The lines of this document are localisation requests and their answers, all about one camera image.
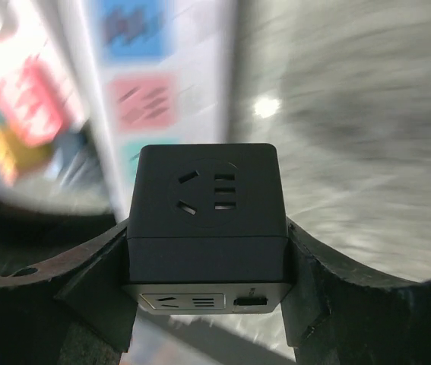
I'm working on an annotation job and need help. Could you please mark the yellow usb charger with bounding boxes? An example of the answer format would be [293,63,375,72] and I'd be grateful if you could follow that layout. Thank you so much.
[0,126,52,186]

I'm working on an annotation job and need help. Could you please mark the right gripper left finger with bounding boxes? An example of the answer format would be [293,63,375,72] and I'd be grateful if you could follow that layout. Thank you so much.
[0,222,137,364]

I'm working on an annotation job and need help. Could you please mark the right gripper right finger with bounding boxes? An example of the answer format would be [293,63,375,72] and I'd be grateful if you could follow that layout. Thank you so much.
[281,221,431,364]

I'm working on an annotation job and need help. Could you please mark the long white power strip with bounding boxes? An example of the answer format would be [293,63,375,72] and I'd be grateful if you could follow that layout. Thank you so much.
[80,1,237,220]

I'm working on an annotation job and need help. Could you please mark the pink square plug adapter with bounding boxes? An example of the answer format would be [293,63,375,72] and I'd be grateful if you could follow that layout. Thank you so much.
[0,57,71,147]

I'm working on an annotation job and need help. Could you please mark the black cube socket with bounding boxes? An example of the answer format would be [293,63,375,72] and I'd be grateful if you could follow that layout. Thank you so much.
[123,144,291,315]

